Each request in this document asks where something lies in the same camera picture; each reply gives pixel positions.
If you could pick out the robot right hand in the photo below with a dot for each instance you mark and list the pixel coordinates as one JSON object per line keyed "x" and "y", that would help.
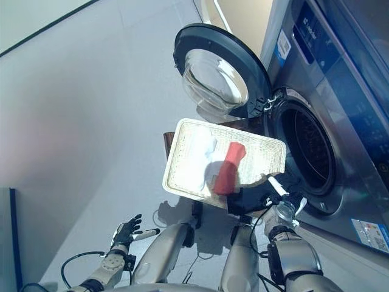
{"x": 284, "y": 202}

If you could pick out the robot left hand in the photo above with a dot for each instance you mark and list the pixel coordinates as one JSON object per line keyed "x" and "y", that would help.
{"x": 124, "y": 234}

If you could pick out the black mesh cloth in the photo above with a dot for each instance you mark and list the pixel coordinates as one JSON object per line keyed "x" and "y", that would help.
{"x": 249, "y": 200}

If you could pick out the grey front-load washing machine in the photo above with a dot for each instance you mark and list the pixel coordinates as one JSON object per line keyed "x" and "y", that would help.
{"x": 349, "y": 137}

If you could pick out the round glass washing machine door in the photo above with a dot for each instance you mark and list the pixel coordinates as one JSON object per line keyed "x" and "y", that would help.
{"x": 218, "y": 48}

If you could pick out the cream wicker basket tray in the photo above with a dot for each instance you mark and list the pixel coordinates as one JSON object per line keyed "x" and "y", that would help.
{"x": 261, "y": 158}

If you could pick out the red folded cloth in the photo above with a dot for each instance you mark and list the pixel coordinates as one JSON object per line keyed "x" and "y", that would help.
{"x": 229, "y": 170}

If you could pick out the silver robot right leg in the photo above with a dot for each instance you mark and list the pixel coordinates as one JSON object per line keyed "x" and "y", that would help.
{"x": 240, "y": 258}

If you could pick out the small flat white cloth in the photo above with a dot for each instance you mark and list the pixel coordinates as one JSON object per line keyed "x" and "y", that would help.
{"x": 218, "y": 156}

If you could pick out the white rolled cloth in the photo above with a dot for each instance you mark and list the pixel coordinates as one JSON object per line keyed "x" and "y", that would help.
{"x": 202, "y": 143}

